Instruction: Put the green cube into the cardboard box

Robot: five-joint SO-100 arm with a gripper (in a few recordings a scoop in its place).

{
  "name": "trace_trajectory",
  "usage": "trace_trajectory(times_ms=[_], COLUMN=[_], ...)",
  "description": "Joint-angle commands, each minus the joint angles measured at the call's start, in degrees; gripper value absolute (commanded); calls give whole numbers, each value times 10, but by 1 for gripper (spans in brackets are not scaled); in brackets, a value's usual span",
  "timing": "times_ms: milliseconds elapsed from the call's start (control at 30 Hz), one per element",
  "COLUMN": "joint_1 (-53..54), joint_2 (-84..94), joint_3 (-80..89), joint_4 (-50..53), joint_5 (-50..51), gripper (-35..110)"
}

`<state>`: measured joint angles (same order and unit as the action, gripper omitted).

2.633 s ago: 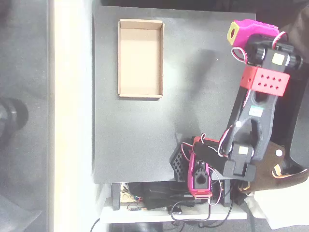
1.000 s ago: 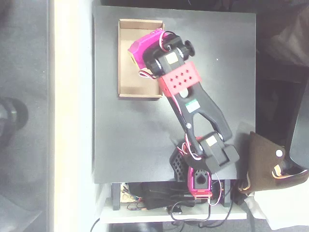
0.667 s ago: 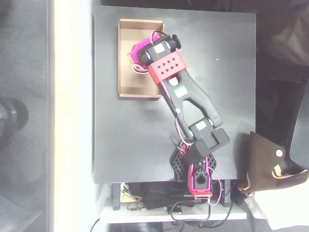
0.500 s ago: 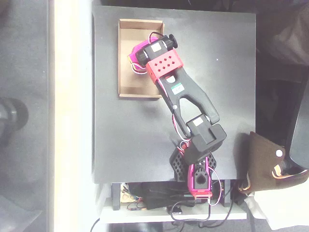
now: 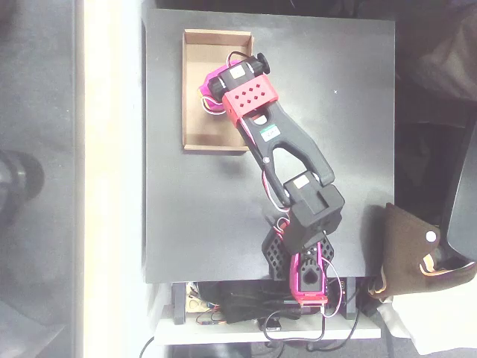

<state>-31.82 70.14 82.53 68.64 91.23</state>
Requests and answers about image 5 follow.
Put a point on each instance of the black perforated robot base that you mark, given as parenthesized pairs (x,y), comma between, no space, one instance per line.
(275,255)

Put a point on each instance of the shallow cardboard box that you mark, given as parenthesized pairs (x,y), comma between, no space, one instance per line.
(197,127)

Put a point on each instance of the black round object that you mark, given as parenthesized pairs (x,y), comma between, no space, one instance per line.
(18,186)

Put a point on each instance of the small wooden piece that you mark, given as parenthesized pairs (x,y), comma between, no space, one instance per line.
(195,304)

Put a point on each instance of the black power adapter bundle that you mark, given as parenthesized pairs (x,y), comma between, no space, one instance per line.
(246,302)

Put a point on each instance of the dark brown cloth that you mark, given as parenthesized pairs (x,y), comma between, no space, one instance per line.
(439,56)

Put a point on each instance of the black plug connector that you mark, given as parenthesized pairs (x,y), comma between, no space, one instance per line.
(274,325)

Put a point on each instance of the white shelf board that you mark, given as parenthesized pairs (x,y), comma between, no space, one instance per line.
(223,333)

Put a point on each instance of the brown felt bag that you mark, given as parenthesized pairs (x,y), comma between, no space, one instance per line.
(402,253)

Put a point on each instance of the black chair part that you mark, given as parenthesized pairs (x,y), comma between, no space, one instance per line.
(464,216)

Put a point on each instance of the white sheet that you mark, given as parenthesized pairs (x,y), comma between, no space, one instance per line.
(428,324)

